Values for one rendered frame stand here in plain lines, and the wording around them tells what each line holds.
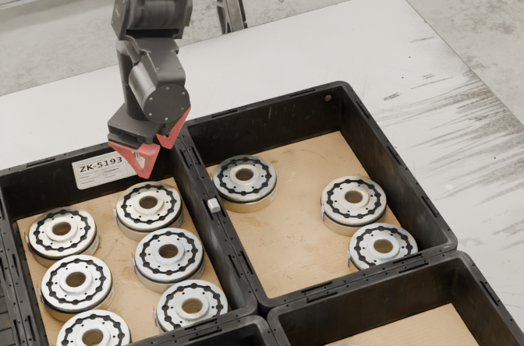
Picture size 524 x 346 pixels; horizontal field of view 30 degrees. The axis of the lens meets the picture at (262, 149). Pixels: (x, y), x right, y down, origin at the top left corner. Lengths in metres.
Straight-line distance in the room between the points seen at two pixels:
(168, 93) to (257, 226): 0.46
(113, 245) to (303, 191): 0.32
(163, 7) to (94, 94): 0.88
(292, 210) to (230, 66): 0.56
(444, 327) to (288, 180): 0.37
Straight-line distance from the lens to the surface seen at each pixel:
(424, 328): 1.43
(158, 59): 1.14
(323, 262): 1.49
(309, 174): 1.62
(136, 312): 1.45
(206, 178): 1.48
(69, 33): 3.39
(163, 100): 1.13
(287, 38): 2.11
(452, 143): 1.88
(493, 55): 3.26
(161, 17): 1.15
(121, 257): 1.52
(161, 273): 1.45
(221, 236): 1.39
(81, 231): 1.52
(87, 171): 1.57
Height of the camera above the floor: 1.97
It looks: 44 degrees down
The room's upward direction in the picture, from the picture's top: 2 degrees counter-clockwise
